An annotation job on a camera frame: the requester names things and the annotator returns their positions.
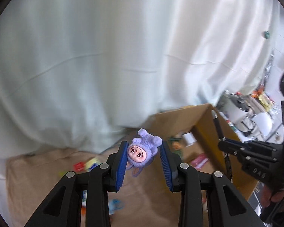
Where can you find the black pen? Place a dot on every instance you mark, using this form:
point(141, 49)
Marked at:
point(221, 139)

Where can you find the white chair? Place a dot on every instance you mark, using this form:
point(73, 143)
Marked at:
point(262, 124)

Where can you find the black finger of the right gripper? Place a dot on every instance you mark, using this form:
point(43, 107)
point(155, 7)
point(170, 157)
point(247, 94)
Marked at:
point(234, 147)

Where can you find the pale green curtain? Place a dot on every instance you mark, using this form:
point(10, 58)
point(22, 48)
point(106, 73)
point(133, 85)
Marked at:
point(77, 73)

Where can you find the person's hand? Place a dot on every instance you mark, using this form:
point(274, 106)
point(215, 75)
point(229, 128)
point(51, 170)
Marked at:
point(269, 197)

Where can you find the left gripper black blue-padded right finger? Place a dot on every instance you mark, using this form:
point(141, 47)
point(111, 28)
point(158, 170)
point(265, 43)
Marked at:
point(226, 206)

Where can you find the white rice cooker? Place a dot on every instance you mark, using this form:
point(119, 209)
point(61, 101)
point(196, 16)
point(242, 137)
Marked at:
point(236, 108)

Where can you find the small red sachet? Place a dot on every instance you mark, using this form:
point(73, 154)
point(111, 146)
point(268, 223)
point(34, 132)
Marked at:
point(79, 167)

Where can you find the maroon snack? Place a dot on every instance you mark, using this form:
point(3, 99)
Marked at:
point(199, 161)

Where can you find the brown cardboard box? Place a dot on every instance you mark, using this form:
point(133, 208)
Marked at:
point(198, 120)

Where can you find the small white box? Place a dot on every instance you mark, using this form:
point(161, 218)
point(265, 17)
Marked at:
point(189, 139)

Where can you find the yellow green snack stick pack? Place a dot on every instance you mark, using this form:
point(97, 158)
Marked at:
point(61, 174)

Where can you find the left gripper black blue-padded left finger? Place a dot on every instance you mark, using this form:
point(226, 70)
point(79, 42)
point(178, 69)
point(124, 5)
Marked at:
point(62, 206)

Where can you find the yellow blue tissue pack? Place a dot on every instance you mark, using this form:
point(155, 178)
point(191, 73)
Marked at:
point(91, 164)

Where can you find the purple plush doll keychain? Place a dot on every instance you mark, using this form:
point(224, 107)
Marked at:
point(142, 151)

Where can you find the dark green snack packet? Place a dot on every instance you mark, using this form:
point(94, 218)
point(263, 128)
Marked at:
point(176, 145)

